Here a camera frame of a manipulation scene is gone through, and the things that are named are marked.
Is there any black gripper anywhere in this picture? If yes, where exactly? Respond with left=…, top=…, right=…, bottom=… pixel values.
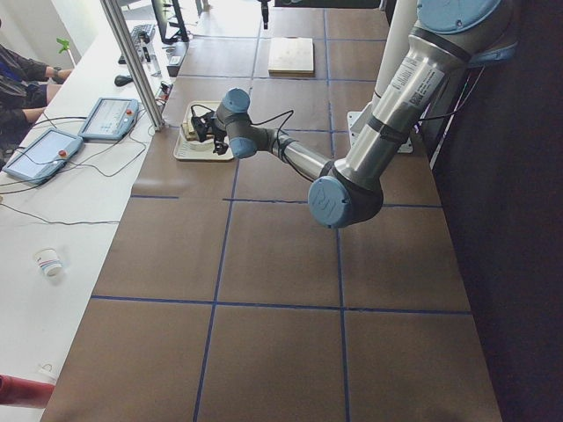
left=212, top=128, right=229, bottom=156
left=259, top=0, right=269, bottom=30

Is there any white round plate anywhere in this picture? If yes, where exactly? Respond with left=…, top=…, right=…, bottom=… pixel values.
left=184, top=132, right=215, bottom=153

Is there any bread slice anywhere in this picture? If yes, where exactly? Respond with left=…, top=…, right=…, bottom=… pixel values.
left=181, top=115, right=199, bottom=141

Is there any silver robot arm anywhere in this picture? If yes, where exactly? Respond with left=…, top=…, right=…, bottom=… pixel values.
left=216, top=1, right=519, bottom=229

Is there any cream bear tray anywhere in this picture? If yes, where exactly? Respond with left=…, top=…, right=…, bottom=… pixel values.
left=173, top=100, right=234, bottom=161

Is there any wooden cutting board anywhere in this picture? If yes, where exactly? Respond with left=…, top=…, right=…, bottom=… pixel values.
left=267, top=37, right=315, bottom=76

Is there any black monitor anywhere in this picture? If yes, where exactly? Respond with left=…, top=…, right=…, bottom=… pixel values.
left=151, top=0, right=189, bottom=45

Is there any far teach pendant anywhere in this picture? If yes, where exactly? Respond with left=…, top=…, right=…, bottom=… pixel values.
left=77, top=98, right=139, bottom=143

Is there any teach pendant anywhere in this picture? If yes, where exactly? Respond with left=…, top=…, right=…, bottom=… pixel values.
left=77, top=98, right=139, bottom=143
left=3, top=128, right=84, bottom=185

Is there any black computer mouse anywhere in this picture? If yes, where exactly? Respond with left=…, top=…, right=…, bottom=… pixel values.
left=113, top=75, right=133, bottom=87

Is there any near teach pendant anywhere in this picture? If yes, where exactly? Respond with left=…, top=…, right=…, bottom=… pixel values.
left=3, top=128, right=84, bottom=185

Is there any seated person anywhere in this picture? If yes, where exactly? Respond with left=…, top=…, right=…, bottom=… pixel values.
left=0, top=46, right=72, bottom=147

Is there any paper cup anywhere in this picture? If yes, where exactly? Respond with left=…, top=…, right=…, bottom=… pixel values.
left=33, top=248, right=62, bottom=277

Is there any red cylindrical object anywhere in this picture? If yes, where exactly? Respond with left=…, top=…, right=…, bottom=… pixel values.
left=0, top=375, right=55, bottom=409

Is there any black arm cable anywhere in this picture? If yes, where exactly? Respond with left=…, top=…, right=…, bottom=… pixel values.
left=188, top=103, right=458, bottom=177

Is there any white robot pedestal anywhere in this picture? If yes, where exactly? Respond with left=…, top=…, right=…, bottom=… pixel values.
left=346, top=0, right=419, bottom=155

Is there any aluminium frame post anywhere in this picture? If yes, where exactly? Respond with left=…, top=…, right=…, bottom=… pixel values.
left=100, top=0, right=165, bottom=132

